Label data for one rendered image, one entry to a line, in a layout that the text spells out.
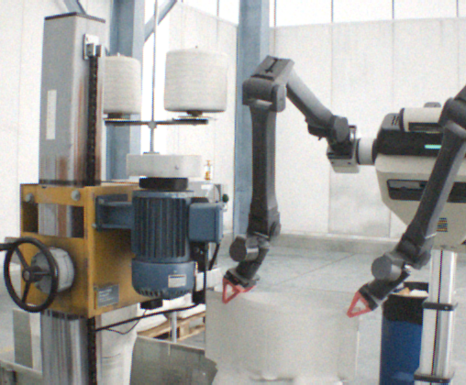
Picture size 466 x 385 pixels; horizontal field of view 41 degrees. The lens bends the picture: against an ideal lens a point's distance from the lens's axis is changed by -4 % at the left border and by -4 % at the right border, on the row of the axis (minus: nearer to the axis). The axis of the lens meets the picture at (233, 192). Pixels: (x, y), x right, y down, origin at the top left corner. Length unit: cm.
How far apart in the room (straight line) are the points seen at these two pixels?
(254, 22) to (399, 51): 242
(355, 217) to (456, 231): 804
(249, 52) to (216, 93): 907
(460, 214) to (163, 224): 97
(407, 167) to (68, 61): 104
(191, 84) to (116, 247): 44
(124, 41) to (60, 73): 636
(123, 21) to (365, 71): 398
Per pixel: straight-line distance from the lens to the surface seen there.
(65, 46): 161
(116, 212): 157
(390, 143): 203
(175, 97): 162
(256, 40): 1066
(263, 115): 163
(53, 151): 161
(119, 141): 785
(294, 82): 172
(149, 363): 248
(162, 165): 146
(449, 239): 215
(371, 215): 1004
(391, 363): 401
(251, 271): 180
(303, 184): 1040
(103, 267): 160
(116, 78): 178
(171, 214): 149
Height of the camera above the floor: 141
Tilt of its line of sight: 3 degrees down
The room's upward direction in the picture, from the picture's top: 1 degrees clockwise
